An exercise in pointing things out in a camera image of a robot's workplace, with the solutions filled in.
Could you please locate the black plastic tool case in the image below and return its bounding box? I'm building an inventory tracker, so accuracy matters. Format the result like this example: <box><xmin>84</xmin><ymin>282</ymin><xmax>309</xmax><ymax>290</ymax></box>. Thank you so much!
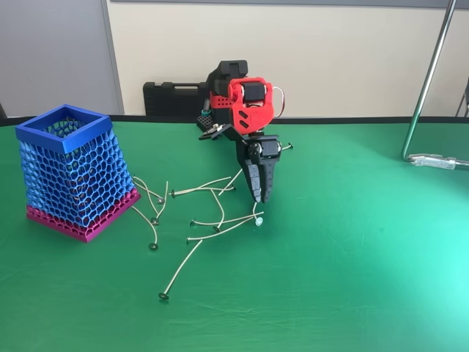
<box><xmin>142</xmin><ymin>81</ymin><xmax>212</xmax><ymax>117</ymax></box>

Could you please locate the white candle wick metal base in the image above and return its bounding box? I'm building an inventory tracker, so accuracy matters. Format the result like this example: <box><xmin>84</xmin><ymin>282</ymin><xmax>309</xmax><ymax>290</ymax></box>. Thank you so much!
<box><xmin>207</xmin><ymin>188</ymin><xmax>225</xmax><ymax>233</ymax></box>
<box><xmin>132</xmin><ymin>177</ymin><xmax>159</xmax><ymax>223</ymax></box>
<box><xmin>189</xmin><ymin>210</ymin><xmax>265</xmax><ymax>227</ymax></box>
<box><xmin>131</xmin><ymin>205</ymin><xmax>160</xmax><ymax>252</ymax></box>
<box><xmin>185</xmin><ymin>215</ymin><xmax>259</xmax><ymax>243</ymax></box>
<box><xmin>218</xmin><ymin>170</ymin><xmax>241</xmax><ymax>197</ymax></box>
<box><xmin>169</xmin><ymin>177</ymin><xmax>232</xmax><ymax>197</ymax></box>
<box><xmin>171</xmin><ymin>185</ymin><xmax>237</xmax><ymax>193</ymax></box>
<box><xmin>158</xmin><ymin>239</ymin><xmax>204</xmax><ymax>301</ymax></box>
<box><xmin>150</xmin><ymin>180</ymin><xmax>169</xmax><ymax>226</ymax></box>
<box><xmin>251</xmin><ymin>201</ymin><xmax>265</xmax><ymax>227</ymax></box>
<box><xmin>132</xmin><ymin>175</ymin><xmax>165</xmax><ymax>205</ymax></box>

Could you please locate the green cloth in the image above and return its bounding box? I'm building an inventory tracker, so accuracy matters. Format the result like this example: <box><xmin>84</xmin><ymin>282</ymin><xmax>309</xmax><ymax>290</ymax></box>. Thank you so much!
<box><xmin>0</xmin><ymin>116</ymin><xmax>469</xmax><ymax>352</ymax></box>

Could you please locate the black metal chair frame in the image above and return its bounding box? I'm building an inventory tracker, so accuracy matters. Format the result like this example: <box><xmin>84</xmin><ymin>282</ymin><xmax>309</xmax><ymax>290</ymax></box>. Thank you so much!
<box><xmin>457</xmin><ymin>76</ymin><xmax>469</xmax><ymax>118</ymax></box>

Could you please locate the blue and purple lattice basket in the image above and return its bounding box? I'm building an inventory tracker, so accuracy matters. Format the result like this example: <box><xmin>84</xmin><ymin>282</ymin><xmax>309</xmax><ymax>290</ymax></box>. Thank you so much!
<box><xmin>14</xmin><ymin>104</ymin><xmax>142</xmax><ymax>244</ymax></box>

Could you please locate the small camera on black bracket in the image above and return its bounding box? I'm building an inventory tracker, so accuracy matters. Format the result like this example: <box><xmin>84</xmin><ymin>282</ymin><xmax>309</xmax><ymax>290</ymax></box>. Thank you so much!
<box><xmin>199</xmin><ymin>123</ymin><xmax>226</xmax><ymax>142</ymax></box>

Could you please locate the chrome tube stand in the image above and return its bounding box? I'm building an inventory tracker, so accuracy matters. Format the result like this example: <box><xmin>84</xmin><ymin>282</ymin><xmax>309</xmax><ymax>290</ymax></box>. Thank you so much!
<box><xmin>400</xmin><ymin>0</ymin><xmax>469</xmax><ymax>172</ymax></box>

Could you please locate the red white wrist servo cable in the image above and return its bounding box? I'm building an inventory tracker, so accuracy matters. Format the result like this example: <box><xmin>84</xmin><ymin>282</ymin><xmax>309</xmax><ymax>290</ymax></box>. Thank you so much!
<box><xmin>270</xmin><ymin>87</ymin><xmax>287</xmax><ymax>119</ymax></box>

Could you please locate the black perforated arm base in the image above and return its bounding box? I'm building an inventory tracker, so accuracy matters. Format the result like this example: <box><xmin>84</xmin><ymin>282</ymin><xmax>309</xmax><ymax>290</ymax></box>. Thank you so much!
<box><xmin>196</xmin><ymin>114</ymin><xmax>215</xmax><ymax>134</ymax></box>

